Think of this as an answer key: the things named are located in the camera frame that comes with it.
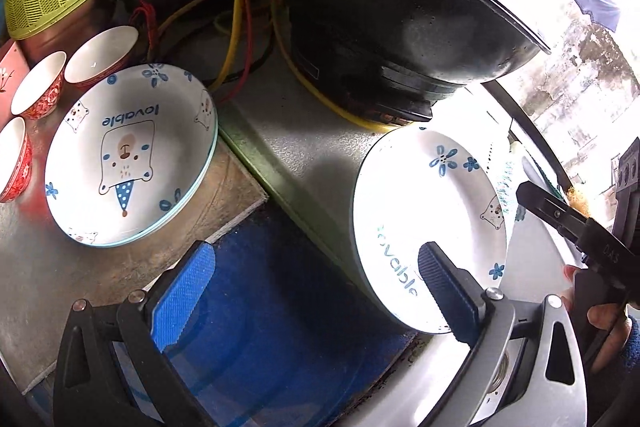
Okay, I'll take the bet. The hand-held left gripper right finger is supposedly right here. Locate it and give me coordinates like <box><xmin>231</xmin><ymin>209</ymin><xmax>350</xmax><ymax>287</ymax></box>
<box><xmin>416</xmin><ymin>241</ymin><xmax>588</xmax><ymax>427</ymax></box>

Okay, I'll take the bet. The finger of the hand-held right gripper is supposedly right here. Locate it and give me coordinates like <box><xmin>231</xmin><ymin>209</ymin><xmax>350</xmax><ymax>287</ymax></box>
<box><xmin>515</xmin><ymin>181</ymin><xmax>593</xmax><ymax>228</ymax></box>
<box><xmin>552</xmin><ymin>219</ymin><xmax>588</xmax><ymax>253</ymax></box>

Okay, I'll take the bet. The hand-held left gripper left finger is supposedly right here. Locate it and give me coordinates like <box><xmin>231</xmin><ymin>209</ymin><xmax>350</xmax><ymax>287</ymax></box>
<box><xmin>52</xmin><ymin>239</ymin><xmax>221</xmax><ymax>427</ymax></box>

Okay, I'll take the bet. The white bear print plate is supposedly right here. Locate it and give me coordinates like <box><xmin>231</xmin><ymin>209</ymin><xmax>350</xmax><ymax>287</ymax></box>
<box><xmin>44</xmin><ymin>63</ymin><xmax>218</xmax><ymax>248</ymax></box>
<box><xmin>90</xmin><ymin>124</ymin><xmax>220</xmax><ymax>249</ymax></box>
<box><xmin>352</xmin><ymin>126</ymin><xmax>511</xmax><ymax>337</ymax></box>

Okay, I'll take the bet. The red patterned bowl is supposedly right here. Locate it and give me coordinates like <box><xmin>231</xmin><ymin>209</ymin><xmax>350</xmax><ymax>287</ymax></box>
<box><xmin>11</xmin><ymin>51</ymin><xmax>68</xmax><ymax>120</ymax></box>
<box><xmin>0</xmin><ymin>116</ymin><xmax>35</xmax><ymax>204</ymax></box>
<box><xmin>64</xmin><ymin>26</ymin><xmax>140</xmax><ymax>90</ymax></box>

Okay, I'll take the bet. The person's right hand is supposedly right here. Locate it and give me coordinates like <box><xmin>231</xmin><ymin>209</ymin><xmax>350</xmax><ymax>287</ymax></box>
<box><xmin>561</xmin><ymin>264</ymin><xmax>632</xmax><ymax>375</ymax></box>

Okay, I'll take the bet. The yellow scouring pad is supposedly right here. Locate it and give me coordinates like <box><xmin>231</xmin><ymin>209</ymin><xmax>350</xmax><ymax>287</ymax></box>
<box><xmin>565</xmin><ymin>187</ymin><xmax>591</xmax><ymax>212</ymax></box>

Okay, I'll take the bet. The blue bucket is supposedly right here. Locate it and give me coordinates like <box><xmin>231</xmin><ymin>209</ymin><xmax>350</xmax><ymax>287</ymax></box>
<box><xmin>115</xmin><ymin>202</ymin><xmax>426</xmax><ymax>427</ymax></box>

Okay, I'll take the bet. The pink flower container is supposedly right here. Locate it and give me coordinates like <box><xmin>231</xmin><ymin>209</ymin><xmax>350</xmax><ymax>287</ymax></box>
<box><xmin>0</xmin><ymin>39</ymin><xmax>31</xmax><ymax>130</ymax></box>

